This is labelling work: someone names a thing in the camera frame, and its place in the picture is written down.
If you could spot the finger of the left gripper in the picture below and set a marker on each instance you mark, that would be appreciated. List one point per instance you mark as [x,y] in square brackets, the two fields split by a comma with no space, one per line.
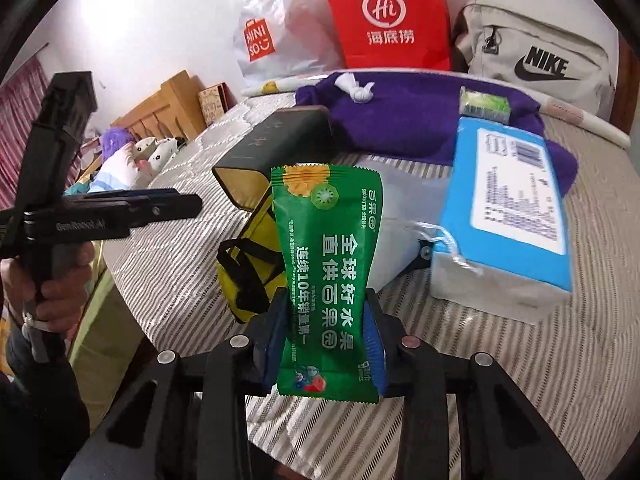
[165,207]

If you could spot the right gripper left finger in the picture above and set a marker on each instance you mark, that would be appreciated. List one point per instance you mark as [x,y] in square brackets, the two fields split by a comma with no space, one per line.
[268,332]

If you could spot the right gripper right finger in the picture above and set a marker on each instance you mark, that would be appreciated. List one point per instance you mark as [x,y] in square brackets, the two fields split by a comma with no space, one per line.
[381,333]

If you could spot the green fruit snack packet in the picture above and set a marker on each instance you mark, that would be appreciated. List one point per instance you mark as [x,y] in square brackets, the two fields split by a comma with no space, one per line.
[327,220]

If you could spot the white sponge block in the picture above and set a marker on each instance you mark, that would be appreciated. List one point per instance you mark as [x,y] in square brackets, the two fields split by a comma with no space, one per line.
[412,207]

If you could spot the yellow black pouch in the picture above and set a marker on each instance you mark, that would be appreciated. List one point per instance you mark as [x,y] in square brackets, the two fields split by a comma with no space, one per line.
[250,267]

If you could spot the person's left hand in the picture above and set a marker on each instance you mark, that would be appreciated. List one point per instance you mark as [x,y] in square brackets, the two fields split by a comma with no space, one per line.
[63,298]

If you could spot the purple white plush toy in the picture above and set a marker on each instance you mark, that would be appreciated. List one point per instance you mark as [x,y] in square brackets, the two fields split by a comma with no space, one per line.
[128,164]

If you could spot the wooden headboard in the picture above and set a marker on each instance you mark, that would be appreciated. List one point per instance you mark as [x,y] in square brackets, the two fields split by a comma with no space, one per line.
[174,111]

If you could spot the red striped curtain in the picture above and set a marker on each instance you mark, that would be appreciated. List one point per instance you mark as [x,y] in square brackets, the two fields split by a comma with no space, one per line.
[20,100]

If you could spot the patterned book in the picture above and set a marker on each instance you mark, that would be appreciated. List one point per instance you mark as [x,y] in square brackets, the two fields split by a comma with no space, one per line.
[214,102]

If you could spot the blue tissue pack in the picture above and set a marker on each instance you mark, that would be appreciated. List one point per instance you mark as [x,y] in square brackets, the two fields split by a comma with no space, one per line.
[503,246]

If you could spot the dark green tea box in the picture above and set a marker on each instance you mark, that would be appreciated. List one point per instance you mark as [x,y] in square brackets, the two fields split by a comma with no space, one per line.
[286,137]

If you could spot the purple towel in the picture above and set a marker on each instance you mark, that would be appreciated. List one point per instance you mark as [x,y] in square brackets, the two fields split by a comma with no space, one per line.
[412,115]

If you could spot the white Miniso plastic bag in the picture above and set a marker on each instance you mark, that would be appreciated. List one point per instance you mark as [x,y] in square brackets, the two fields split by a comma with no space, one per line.
[275,39]

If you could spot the white tissue wad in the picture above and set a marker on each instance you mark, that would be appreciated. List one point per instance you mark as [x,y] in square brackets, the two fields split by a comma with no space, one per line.
[359,94]

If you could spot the small green white packet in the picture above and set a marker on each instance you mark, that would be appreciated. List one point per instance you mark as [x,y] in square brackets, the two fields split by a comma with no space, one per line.
[483,105]

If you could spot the red Haidilao paper bag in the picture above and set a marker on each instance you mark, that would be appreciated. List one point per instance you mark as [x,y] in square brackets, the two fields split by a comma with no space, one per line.
[393,33]

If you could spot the beige Nike bag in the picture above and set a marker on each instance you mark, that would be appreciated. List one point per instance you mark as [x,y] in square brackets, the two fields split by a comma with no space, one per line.
[504,45]

